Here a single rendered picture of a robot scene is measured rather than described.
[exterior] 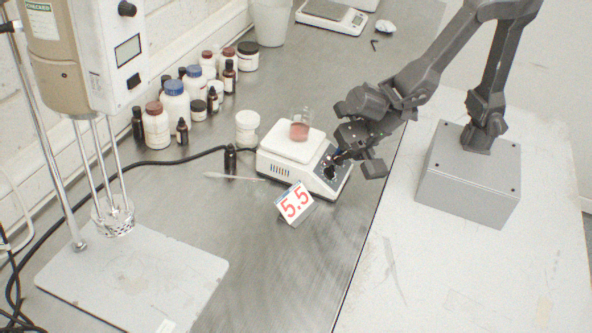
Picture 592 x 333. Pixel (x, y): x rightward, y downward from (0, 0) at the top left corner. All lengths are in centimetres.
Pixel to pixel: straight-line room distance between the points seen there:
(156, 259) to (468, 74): 190
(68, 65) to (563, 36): 213
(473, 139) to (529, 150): 35
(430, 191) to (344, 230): 22
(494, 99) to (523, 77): 142
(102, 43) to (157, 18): 76
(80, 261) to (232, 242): 28
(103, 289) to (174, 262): 13
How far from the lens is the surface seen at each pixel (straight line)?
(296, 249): 91
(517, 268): 105
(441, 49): 87
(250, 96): 130
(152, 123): 107
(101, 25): 49
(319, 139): 103
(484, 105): 100
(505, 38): 94
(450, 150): 107
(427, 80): 87
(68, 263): 92
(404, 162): 117
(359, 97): 86
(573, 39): 237
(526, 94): 247
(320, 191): 99
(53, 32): 53
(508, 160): 112
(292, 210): 95
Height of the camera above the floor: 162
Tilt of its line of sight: 42 degrees down
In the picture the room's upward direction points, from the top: 8 degrees clockwise
